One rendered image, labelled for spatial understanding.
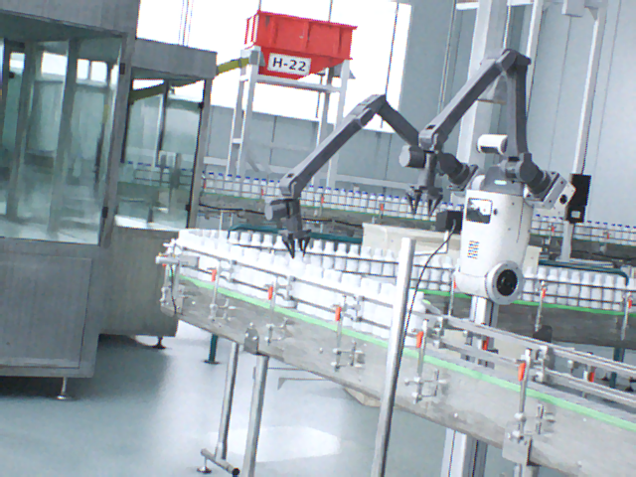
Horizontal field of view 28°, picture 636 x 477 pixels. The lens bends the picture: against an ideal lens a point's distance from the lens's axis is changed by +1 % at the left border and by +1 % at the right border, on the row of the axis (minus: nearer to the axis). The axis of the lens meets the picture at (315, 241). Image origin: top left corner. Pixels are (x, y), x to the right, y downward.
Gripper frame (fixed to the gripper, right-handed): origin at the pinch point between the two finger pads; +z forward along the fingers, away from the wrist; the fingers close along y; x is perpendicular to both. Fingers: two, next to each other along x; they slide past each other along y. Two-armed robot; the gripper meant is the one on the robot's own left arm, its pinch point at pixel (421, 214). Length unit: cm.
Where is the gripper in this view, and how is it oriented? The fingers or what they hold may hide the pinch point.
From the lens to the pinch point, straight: 415.6
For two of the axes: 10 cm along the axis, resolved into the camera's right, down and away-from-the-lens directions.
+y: 8.6, 0.8, 5.1
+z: -1.3, 9.9, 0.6
